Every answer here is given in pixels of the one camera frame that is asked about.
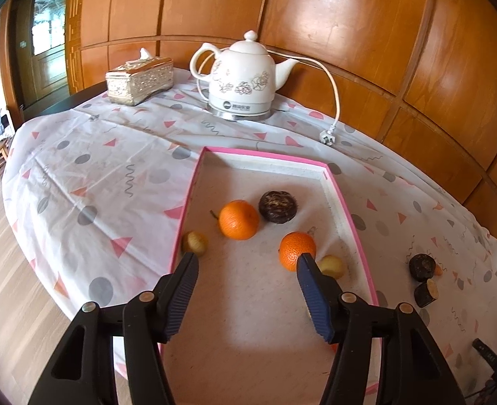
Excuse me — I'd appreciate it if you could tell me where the silver kettle base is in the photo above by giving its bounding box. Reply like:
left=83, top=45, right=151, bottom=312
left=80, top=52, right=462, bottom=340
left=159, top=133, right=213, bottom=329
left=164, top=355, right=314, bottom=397
left=207, top=100, right=277, bottom=123

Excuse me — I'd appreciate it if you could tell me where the dark brown round fruit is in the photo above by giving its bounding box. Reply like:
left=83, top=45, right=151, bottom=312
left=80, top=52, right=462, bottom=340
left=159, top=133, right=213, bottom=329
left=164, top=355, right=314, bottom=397
left=409, top=253, right=438, bottom=283
left=259, top=190, right=296, bottom=223

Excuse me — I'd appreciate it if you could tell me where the small yellow fruit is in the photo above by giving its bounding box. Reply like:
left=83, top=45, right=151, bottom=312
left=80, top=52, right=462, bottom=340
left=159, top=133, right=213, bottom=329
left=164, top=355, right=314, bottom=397
left=318, top=255, right=346, bottom=280
left=182, top=231, right=209, bottom=257

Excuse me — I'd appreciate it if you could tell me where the golden ornate tissue box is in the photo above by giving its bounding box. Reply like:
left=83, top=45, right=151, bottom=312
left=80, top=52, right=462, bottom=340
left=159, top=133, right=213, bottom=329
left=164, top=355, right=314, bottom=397
left=105, top=48, right=174, bottom=106

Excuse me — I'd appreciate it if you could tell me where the white floral ceramic kettle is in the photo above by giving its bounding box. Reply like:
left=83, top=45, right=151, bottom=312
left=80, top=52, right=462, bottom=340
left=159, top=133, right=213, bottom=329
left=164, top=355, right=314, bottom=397
left=189, top=30, right=302, bottom=112

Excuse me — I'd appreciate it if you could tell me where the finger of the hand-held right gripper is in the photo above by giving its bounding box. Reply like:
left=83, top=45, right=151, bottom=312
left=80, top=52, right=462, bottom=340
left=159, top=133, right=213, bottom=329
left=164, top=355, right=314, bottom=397
left=473, top=338, right=497, bottom=374

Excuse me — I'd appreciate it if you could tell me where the orange with stem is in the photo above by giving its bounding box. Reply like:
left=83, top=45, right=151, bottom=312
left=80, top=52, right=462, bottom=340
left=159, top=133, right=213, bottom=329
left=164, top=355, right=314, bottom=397
left=209, top=199, right=260, bottom=241

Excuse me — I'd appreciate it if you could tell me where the pink-edged white tray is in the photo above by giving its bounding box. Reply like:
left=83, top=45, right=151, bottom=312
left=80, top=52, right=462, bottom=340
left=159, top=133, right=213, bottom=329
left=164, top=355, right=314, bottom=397
left=158, top=146, right=386, bottom=397

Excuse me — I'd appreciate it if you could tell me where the round orange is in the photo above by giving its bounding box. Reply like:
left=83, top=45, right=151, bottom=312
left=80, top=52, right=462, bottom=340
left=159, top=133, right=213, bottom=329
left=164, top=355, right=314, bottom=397
left=279, top=232, right=317, bottom=273

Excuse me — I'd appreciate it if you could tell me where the white power cord with plug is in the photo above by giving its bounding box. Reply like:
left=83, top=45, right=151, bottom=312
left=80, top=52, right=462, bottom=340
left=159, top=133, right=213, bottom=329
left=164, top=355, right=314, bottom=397
left=267, top=48, right=343, bottom=146

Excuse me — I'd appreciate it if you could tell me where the thin black cable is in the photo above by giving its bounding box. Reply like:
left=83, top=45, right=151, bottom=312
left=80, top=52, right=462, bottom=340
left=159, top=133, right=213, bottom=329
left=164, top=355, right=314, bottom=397
left=463, top=381, right=497, bottom=399

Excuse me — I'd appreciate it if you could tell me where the dark-skinned cut root piece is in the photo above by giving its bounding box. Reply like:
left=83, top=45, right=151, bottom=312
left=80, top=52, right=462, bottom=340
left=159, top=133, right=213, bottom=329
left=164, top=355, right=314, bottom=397
left=414, top=282, right=439, bottom=308

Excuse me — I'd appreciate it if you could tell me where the wooden glazed door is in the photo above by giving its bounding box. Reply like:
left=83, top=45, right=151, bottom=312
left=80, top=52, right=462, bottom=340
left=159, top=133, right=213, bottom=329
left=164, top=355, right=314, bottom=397
left=10, top=0, right=70, bottom=110

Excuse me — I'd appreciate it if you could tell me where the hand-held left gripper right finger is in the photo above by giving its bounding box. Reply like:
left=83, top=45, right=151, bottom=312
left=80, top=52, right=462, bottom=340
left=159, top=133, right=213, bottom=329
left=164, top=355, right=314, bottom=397
left=296, top=253, right=464, bottom=405

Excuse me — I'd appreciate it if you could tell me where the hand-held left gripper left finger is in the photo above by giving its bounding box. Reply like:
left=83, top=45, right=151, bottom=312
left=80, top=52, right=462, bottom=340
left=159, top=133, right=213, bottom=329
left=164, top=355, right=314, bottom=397
left=27, top=252, right=200, bottom=405

